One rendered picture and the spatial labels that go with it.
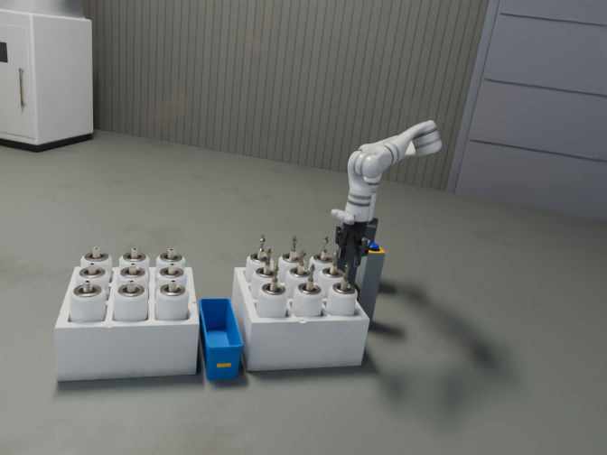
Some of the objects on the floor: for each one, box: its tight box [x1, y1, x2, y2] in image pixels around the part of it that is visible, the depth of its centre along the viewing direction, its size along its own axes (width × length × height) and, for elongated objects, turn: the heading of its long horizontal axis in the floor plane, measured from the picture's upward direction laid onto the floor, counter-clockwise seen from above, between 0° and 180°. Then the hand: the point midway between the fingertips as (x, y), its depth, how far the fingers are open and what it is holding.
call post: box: [354, 253, 385, 327], centre depth 194 cm, size 7×7×31 cm
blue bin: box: [199, 298, 243, 380], centre depth 168 cm, size 30×11×12 cm, turn 177°
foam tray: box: [231, 267, 369, 372], centre depth 182 cm, size 39×39×18 cm
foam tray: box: [54, 267, 200, 382], centre depth 166 cm, size 39×39×18 cm
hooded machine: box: [0, 0, 93, 153], centre depth 379 cm, size 70×58×135 cm
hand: (349, 258), depth 165 cm, fingers open, 6 cm apart
